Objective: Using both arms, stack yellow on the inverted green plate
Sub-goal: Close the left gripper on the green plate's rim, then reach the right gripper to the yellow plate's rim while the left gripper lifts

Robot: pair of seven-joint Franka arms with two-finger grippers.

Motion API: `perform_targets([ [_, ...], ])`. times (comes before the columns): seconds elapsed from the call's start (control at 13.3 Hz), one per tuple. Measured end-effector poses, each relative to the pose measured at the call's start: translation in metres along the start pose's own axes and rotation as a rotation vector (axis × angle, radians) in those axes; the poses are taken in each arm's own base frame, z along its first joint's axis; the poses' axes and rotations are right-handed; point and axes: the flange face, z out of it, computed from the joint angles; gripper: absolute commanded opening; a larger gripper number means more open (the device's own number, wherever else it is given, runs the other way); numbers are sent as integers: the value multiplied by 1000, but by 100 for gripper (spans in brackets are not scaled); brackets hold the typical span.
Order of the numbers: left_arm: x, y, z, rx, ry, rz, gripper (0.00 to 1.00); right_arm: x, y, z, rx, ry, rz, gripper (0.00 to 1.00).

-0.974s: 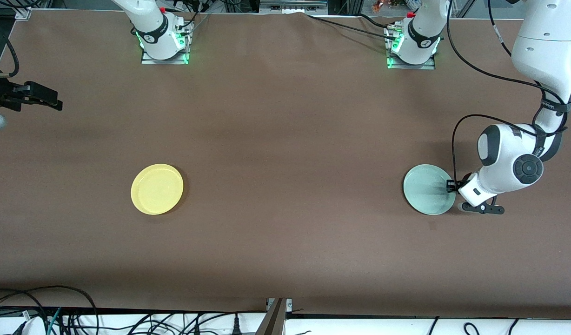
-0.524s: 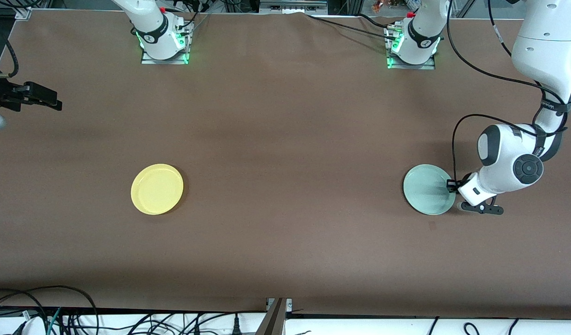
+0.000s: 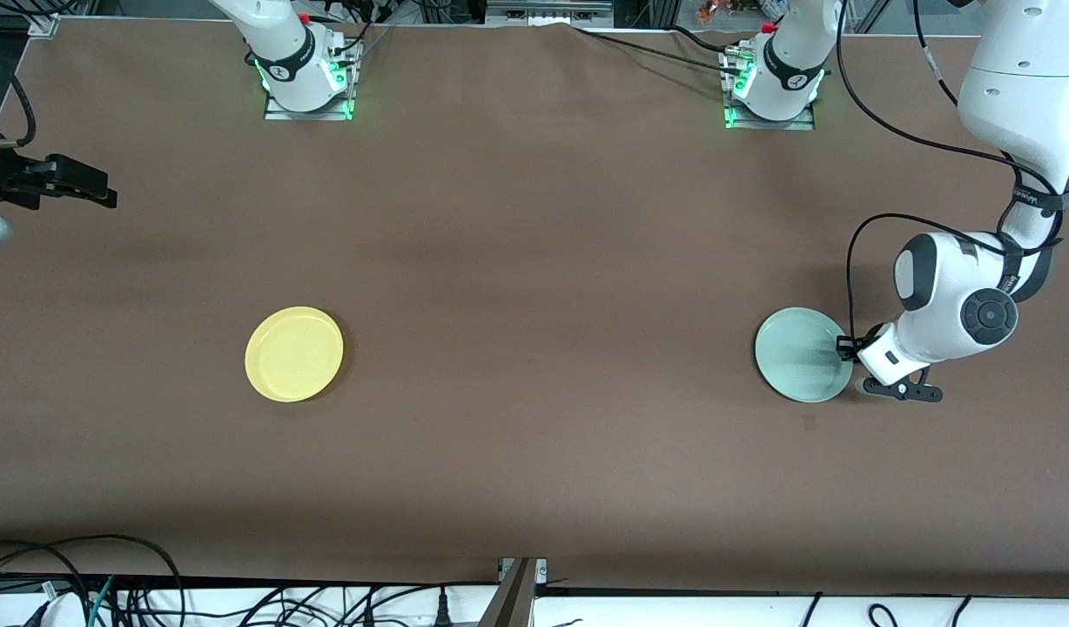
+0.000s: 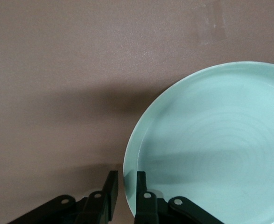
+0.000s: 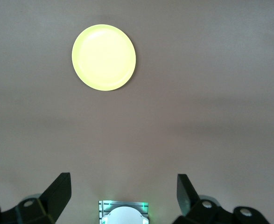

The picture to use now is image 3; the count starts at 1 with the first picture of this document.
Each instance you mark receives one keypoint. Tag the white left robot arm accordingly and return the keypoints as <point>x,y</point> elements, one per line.
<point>1022,87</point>

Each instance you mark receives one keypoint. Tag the slanted aluminium profile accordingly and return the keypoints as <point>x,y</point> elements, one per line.
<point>510,601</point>

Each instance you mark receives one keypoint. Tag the small metal bracket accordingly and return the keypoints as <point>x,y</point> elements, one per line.
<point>541,570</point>

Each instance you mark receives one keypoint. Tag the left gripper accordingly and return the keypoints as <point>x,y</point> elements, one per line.
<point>850,346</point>

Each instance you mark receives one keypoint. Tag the brown table cover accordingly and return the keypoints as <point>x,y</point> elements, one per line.
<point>534,218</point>

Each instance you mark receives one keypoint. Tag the yellow plate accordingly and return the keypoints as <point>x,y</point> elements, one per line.
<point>294,355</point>

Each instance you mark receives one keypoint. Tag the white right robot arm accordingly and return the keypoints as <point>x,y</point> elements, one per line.
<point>282,52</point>

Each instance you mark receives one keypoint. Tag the grey metal box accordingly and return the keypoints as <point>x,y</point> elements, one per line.
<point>547,10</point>

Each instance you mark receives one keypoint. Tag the black power plug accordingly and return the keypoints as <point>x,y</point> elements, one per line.
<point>443,610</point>

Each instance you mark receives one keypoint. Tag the aluminium frame profile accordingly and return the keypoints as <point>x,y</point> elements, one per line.
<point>43,24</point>

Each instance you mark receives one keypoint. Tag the pale green plate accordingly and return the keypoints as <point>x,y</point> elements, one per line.
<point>796,355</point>

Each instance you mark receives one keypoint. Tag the white bench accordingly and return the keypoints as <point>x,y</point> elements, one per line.
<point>674,614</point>

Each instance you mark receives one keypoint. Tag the orange red toy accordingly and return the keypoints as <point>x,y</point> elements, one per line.
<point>726,9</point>

